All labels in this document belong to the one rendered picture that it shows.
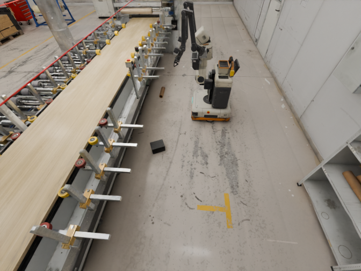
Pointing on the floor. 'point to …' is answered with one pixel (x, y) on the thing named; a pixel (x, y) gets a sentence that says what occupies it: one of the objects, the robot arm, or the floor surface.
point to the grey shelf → (339, 202)
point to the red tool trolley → (20, 11)
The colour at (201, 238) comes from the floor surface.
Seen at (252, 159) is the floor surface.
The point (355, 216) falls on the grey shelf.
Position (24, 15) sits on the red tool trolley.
